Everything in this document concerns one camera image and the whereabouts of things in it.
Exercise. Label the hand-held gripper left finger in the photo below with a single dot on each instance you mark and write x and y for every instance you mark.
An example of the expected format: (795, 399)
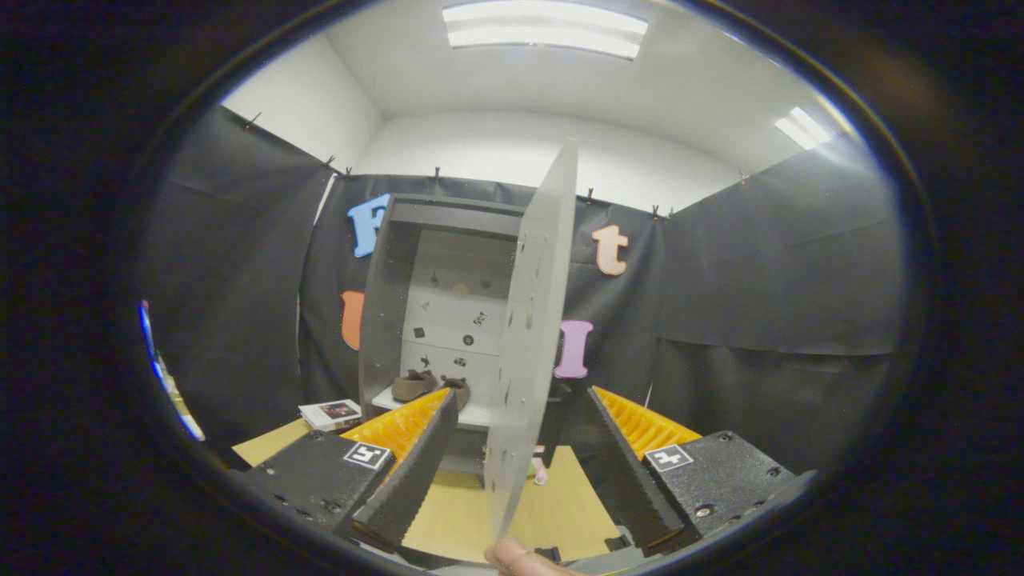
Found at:
(412, 472)

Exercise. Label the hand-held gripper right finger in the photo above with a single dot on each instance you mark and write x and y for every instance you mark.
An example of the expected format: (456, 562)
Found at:
(624, 472)

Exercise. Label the brown fuzzy slipper shoe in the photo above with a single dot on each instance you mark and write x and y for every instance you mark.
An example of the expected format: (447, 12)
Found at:
(458, 390)
(412, 388)

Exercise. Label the grey shoe cabinet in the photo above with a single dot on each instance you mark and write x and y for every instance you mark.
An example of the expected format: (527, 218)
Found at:
(384, 320)

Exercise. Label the beige shoe cabinet door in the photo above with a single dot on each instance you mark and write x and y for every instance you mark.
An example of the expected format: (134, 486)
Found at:
(532, 320)

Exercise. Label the pink green plush toy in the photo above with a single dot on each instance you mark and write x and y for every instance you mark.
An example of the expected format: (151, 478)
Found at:
(541, 474)

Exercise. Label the stack of books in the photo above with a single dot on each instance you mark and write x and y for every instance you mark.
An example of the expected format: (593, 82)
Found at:
(330, 414)

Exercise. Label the black backdrop cloth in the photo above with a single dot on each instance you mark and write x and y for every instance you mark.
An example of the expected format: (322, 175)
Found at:
(760, 320)

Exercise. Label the small ceiling light panel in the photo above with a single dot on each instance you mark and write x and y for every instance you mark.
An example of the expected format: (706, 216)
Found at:
(802, 128)

